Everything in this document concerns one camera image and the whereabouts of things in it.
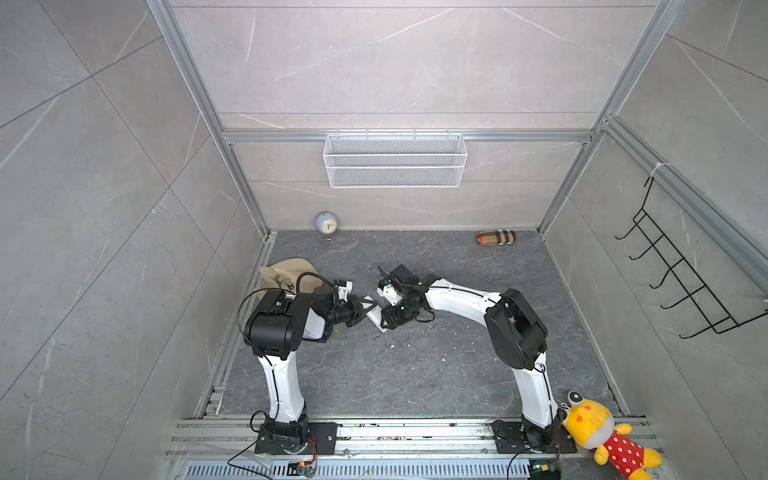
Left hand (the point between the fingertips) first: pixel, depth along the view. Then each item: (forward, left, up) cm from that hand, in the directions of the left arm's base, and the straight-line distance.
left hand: (377, 300), depth 95 cm
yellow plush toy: (-39, -51, +4) cm, 64 cm away
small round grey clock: (+34, +19, +2) cm, 39 cm away
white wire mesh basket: (+40, -5, +26) cm, 48 cm away
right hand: (-6, -4, -2) cm, 7 cm away
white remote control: (-5, +1, 0) cm, 5 cm away
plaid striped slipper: (+27, -47, 0) cm, 54 cm away
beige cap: (+10, +29, +1) cm, 31 cm away
